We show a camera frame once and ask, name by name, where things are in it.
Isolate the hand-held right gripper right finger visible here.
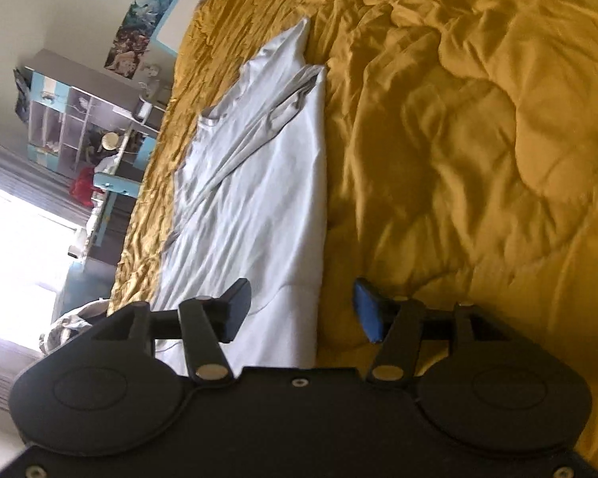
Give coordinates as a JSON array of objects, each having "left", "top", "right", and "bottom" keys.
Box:
[{"left": 354, "top": 278, "right": 518, "bottom": 389}]

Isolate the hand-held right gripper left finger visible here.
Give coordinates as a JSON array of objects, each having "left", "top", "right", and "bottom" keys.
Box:
[{"left": 90, "top": 278, "right": 252, "bottom": 389}]

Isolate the white t-shirt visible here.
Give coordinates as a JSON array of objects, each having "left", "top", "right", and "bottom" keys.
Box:
[{"left": 152, "top": 17, "right": 328, "bottom": 378}]

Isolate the pile of light clothes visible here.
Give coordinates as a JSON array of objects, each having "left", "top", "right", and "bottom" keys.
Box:
[{"left": 39, "top": 299, "right": 111, "bottom": 357}]

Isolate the red cloth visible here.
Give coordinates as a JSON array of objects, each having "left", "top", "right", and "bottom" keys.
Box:
[{"left": 69, "top": 166, "right": 98, "bottom": 206}]

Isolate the mustard yellow blanket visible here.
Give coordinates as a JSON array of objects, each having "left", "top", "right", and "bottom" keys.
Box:
[{"left": 107, "top": 0, "right": 598, "bottom": 465}]

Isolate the grey curtain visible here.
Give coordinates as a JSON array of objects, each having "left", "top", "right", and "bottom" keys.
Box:
[{"left": 0, "top": 132, "right": 93, "bottom": 232}]

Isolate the blue and grey shelving unit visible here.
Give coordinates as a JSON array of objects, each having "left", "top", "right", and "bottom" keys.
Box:
[{"left": 14, "top": 49, "right": 173, "bottom": 205}]

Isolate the wall poster strip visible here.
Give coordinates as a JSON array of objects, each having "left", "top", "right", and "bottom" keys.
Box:
[{"left": 104, "top": 0, "right": 215, "bottom": 79}]

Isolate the white panel with blue frame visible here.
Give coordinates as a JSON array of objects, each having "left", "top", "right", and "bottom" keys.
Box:
[{"left": 155, "top": 0, "right": 241, "bottom": 55}]

